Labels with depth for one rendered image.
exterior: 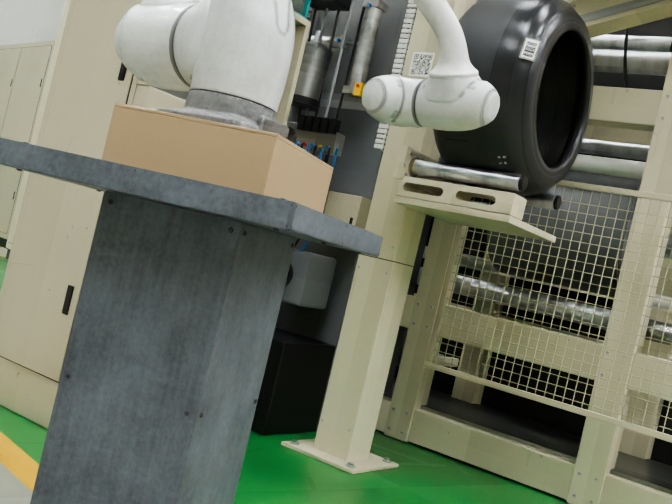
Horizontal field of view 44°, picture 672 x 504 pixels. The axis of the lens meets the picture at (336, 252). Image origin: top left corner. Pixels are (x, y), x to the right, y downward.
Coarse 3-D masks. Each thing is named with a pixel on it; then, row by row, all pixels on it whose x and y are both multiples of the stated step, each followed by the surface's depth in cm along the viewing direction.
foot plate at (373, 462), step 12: (288, 444) 249; (300, 444) 252; (312, 444) 256; (312, 456) 243; (324, 456) 244; (372, 456) 259; (348, 468) 237; (360, 468) 240; (372, 468) 244; (384, 468) 250
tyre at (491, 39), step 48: (480, 0) 234; (528, 0) 223; (480, 48) 218; (576, 48) 248; (528, 96) 213; (576, 96) 255; (480, 144) 222; (528, 144) 219; (576, 144) 246; (528, 192) 234
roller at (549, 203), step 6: (528, 198) 246; (534, 198) 245; (540, 198) 244; (546, 198) 243; (552, 198) 242; (558, 198) 242; (528, 204) 247; (534, 204) 246; (540, 204) 244; (546, 204) 243; (552, 204) 242; (558, 204) 243
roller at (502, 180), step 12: (420, 168) 236; (432, 168) 234; (444, 168) 232; (456, 168) 230; (468, 168) 228; (456, 180) 230; (468, 180) 228; (480, 180) 225; (492, 180) 223; (504, 180) 221; (516, 180) 219
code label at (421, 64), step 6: (414, 54) 251; (420, 54) 250; (426, 54) 249; (432, 54) 248; (414, 60) 251; (420, 60) 250; (426, 60) 249; (432, 60) 247; (414, 66) 251; (420, 66) 250; (426, 66) 248; (414, 72) 250; (420, 72) 249; (426, 72) 248
